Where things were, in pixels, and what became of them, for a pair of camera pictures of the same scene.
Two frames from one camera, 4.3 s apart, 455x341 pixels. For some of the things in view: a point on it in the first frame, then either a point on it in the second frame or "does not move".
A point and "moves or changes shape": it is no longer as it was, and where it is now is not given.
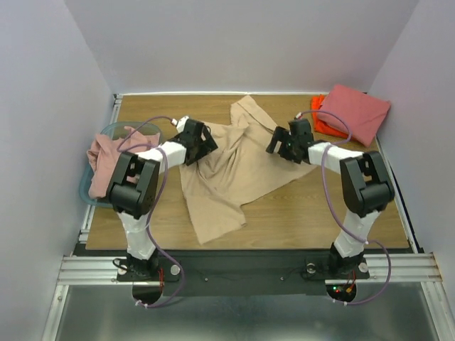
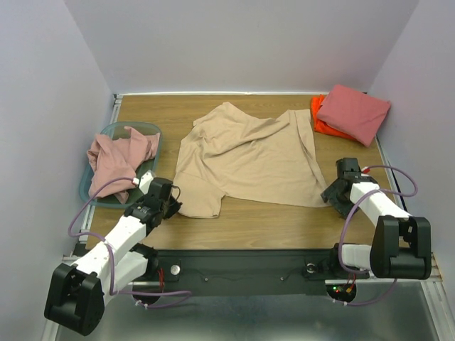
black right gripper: (284, 143) to (334, 196)
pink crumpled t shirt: (104, 153) does not move
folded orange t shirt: (320, 126) does not move
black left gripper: (207, 146) to (174, 208)
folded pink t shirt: (363, 113) does not move
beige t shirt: (217, 185) moves or changes shape
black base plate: (241, 272) does not move
